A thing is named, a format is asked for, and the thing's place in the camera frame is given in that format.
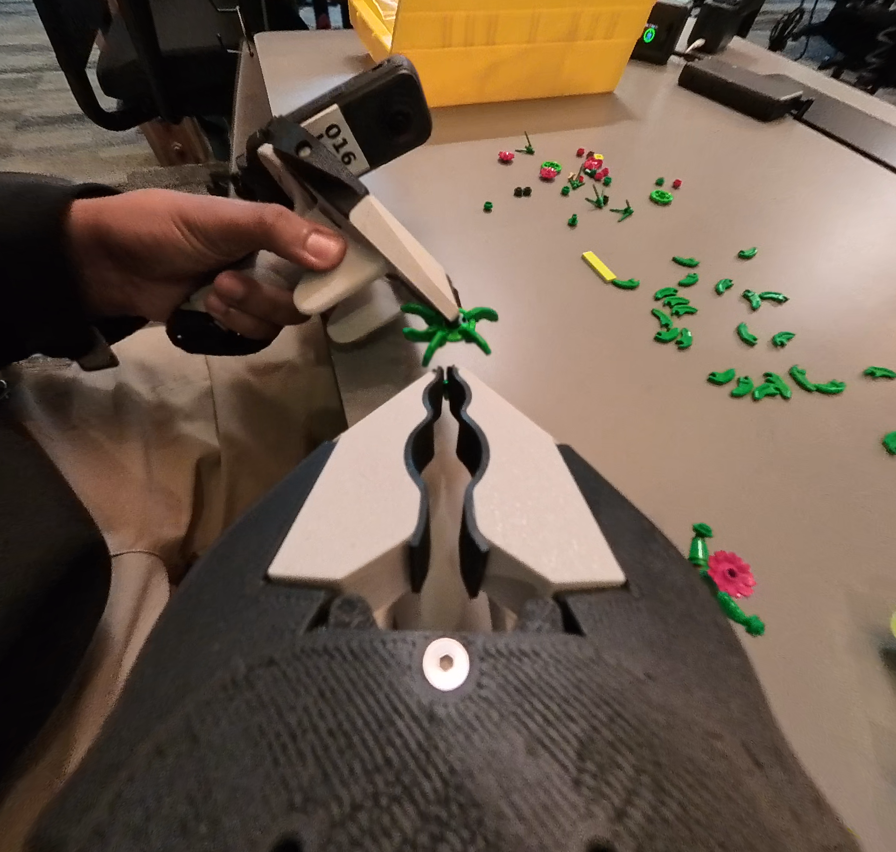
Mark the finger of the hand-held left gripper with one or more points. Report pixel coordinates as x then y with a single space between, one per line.
399 250

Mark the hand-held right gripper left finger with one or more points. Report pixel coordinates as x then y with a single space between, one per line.
350 509

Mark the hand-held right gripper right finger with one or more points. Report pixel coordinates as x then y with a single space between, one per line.
546 516

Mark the green spiky toy plant piece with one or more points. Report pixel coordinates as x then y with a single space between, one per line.
437 337

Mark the person's left forearm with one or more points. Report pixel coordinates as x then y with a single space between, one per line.
35 257

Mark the person's left hand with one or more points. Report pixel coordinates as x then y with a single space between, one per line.
161 250

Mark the person's beige pants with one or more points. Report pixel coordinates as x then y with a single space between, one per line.
210 446

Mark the black office chair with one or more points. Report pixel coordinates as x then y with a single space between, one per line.
854 26
168 47

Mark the yellow plastic bin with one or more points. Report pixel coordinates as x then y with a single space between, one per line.
504 61

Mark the toy cactus with pink flower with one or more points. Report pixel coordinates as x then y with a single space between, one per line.
731 575

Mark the yellow flat toy brick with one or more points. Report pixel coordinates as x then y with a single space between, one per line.
598 266

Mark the scattered small toy flower parts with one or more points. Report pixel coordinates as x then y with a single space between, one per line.
593 164

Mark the scattered green toy leaf pieces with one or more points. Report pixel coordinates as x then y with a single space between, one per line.
770 391

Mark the black charger with green light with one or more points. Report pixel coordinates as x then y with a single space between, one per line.
668 26

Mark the black power adapter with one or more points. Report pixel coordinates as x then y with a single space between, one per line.
742 87

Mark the black device box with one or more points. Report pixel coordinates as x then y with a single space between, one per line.
728 19

